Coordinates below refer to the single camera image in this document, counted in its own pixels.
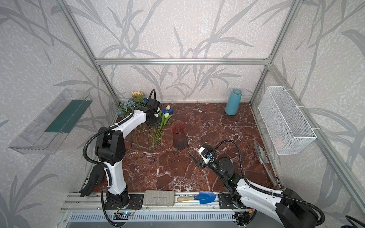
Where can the small circuit board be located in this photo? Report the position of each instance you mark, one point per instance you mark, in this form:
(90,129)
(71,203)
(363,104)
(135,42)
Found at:
(121,215)

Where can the white wire basket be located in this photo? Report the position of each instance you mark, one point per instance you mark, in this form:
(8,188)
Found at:
(287,127)

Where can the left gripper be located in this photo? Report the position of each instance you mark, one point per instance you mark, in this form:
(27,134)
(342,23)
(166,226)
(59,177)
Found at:
(155,120)

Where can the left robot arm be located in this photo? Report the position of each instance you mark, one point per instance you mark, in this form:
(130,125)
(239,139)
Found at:
(106,150)

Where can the black work glove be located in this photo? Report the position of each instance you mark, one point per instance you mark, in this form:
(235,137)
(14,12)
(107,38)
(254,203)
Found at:
(96,177)

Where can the red glass vase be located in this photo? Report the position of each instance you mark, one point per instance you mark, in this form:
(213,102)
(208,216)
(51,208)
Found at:
(178,129)

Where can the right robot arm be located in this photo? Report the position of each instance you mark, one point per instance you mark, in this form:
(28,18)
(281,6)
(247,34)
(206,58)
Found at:
(286,207)

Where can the clear plastic wall shelf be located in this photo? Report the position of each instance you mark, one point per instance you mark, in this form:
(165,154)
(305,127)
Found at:
(47,132)

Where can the blue garden trowel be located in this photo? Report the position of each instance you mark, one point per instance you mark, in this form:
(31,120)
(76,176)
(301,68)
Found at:
(205,197)

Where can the tulip bunch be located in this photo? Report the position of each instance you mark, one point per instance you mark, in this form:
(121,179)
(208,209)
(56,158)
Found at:
(165,114)

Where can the teal hydrangea bouquet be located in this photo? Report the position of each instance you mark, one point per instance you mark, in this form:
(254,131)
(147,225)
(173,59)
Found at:
(138,99)

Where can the teal ceramic vase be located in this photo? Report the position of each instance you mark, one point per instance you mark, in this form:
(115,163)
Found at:
(233,103)

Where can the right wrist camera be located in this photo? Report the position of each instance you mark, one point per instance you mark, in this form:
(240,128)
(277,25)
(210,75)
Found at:
(206,155)

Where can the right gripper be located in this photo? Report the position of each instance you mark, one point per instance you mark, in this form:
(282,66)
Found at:
(201,159)

